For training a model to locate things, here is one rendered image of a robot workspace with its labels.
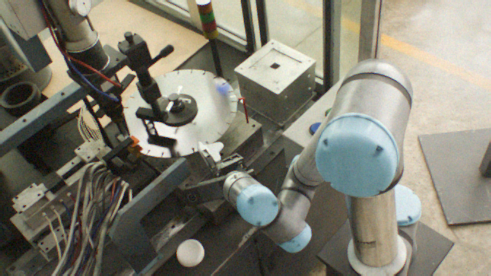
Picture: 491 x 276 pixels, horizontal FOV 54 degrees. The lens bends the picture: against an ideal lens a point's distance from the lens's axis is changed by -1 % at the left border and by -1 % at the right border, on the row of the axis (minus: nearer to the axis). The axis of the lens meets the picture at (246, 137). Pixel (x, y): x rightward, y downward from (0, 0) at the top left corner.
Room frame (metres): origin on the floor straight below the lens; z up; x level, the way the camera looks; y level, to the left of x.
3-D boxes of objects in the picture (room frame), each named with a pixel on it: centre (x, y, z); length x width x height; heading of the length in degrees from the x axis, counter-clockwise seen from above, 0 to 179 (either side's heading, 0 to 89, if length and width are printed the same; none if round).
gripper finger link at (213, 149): (0.79, 0.09, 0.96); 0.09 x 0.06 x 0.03; 19
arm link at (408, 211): (0.53, -0.29, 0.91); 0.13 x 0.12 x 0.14; 150
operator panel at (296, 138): (0.89, -0.24, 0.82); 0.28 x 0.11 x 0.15; 128
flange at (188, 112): (0.96, 0.17, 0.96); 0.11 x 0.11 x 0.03
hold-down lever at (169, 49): (0.90, 0.17, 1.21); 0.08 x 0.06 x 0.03; 128
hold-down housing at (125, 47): (0.90, 0.21, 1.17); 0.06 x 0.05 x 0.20; 119
